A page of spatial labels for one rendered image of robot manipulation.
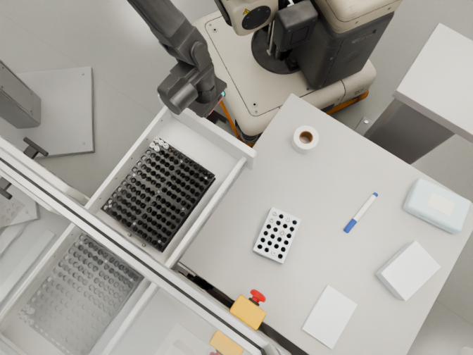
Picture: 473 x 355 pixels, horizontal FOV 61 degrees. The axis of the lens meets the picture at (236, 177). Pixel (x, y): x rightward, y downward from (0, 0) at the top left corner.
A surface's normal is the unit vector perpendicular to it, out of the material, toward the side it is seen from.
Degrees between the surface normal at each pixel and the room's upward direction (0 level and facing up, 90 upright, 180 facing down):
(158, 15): 59
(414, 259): 0
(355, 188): 0
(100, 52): 0
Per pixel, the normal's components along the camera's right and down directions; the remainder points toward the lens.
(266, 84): 0.00, -0.25
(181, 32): 0.70, 0.39
